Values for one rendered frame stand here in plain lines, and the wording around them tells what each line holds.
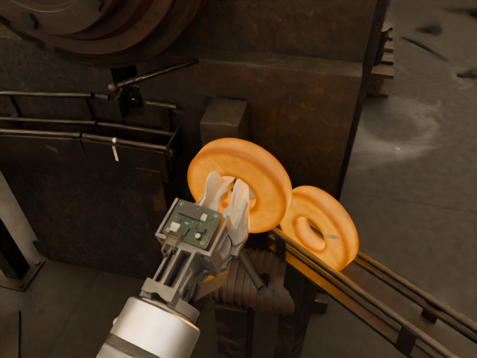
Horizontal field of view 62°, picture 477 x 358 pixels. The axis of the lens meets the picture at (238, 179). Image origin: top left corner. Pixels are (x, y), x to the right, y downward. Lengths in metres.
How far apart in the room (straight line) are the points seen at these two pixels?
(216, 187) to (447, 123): 1.99
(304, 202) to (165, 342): 0.32
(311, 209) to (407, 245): 1.07
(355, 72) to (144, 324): 0.57
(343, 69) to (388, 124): 1.51
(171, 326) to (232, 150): 0.23
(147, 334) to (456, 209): 1.62
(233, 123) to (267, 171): 0.25
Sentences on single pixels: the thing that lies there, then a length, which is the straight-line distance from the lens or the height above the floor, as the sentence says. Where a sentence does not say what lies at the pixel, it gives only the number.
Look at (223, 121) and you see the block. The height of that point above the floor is 0.80.
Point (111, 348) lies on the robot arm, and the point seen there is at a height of 0.83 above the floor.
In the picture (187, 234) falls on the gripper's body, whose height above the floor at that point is 0.88.
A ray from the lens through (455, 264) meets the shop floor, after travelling 1.69.
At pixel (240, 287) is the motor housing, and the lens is 0.84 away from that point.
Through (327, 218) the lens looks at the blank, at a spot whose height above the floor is 0.77.
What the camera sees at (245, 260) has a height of 0.57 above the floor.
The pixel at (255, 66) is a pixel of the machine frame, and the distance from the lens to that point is 0.79.
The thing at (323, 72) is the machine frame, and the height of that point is 0.87.
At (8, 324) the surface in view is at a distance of 1.55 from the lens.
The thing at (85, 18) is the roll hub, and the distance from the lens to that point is 0.65.
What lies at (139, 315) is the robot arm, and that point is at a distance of 0.44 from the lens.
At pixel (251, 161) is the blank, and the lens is 0.51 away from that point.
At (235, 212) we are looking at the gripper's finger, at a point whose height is 0.84.
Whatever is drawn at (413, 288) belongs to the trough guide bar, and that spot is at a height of 0.70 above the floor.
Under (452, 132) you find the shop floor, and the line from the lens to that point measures 2.36.
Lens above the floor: 1.22
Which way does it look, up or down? 43 degrees down
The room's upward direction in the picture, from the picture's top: straight up
